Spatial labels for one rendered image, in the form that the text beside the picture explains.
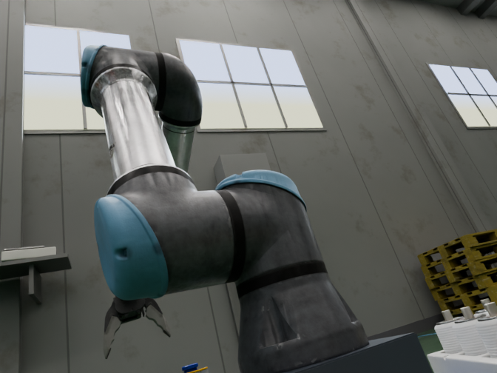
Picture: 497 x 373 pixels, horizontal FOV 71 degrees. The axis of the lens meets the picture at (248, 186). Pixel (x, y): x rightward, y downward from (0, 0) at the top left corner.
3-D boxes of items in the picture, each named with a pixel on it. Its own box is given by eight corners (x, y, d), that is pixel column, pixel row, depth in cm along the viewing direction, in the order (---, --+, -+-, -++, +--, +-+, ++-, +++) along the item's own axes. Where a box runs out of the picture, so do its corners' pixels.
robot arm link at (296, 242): (345, 254, 42) (308, 160, 48) (245, 272, 36) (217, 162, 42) (296, 280, 52) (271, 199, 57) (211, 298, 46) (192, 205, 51)
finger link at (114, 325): (106, 363, 84) (124, 325, 90) (106, 357, 79) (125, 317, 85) (94, 359, 83) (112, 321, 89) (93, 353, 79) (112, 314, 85)
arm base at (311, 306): (397, 336, 37) (361, 248, 41) (272, 378, 31) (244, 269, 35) (325, 348, 50) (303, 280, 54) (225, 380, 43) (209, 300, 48)
